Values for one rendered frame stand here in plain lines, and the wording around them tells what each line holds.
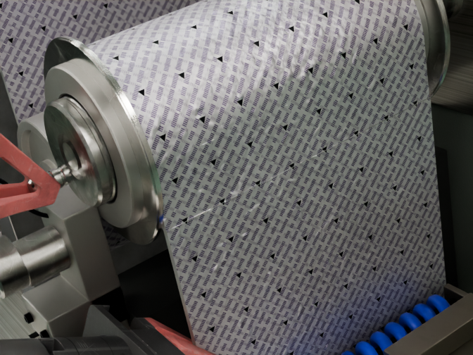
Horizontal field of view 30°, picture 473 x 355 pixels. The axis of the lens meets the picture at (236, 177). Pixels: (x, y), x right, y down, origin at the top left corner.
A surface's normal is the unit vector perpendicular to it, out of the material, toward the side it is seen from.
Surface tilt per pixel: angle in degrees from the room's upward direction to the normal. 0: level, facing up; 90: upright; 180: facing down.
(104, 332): 60
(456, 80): 90
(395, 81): 90
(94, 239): 90
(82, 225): 90
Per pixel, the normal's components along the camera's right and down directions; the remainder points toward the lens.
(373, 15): 0.40, -0.18
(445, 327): -0.18, -0.87
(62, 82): -0.80, 0.40
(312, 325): 0.57, 0.29
